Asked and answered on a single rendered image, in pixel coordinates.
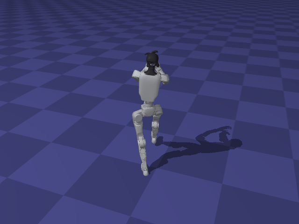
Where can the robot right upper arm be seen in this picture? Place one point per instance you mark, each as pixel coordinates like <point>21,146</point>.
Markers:
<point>164,78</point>

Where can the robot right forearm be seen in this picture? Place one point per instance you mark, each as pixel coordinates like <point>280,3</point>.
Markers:
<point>158,69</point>

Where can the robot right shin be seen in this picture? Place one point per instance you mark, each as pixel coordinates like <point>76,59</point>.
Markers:
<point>155,131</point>

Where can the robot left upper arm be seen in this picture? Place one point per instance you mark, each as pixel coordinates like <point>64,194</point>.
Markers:
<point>136,75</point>

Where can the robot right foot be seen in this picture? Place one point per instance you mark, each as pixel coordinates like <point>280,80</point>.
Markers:
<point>153,139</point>

